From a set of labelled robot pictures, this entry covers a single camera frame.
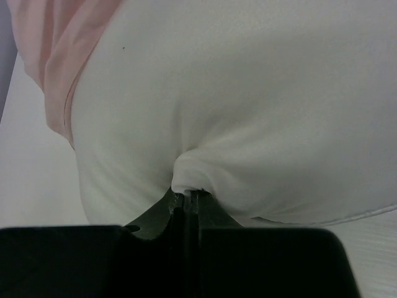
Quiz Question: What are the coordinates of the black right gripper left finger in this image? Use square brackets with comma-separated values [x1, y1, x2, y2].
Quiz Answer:
[1, 191, 184, 297]

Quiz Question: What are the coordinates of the white pillow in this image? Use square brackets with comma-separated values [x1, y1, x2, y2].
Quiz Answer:
[71, 1, 396, 225]

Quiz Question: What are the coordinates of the pink printed pillowcase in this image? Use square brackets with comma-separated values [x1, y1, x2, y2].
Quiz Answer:
[7, 0, 122, 143]

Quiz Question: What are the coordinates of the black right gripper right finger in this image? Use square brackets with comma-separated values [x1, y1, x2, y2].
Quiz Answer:
[184, 191, 357, 297]

